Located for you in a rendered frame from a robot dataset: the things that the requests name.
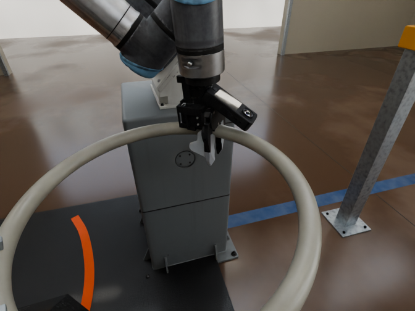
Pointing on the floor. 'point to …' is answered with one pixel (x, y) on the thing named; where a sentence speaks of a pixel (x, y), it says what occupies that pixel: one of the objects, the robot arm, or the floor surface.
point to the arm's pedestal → (177, 186)
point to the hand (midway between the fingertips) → (216, 155)
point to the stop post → (378, 142)
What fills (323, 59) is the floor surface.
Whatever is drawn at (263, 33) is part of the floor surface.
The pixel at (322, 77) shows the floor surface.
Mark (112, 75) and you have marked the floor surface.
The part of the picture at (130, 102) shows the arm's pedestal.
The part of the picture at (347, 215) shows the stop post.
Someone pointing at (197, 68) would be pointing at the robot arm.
